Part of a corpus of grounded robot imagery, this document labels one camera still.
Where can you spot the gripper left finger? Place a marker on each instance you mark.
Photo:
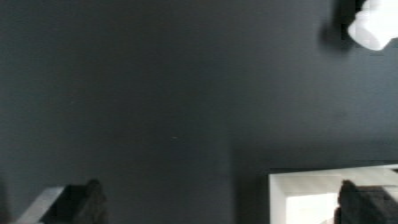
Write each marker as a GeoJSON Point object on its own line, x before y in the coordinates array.
{"type": "Point", "coordinates": [68, 205]}

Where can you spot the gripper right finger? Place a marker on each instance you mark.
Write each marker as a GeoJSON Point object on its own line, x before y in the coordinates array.
{"type": "Point", "coordinates": [367, 204]}

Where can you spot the white leg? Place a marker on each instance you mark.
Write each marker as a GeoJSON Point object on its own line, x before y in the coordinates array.
{"type": "Point", "coordinates": [374, 28]}

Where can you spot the white square tabletop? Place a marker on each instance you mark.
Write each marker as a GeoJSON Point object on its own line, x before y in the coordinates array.
{"type": "Point", "coordinates": [305, 192]}

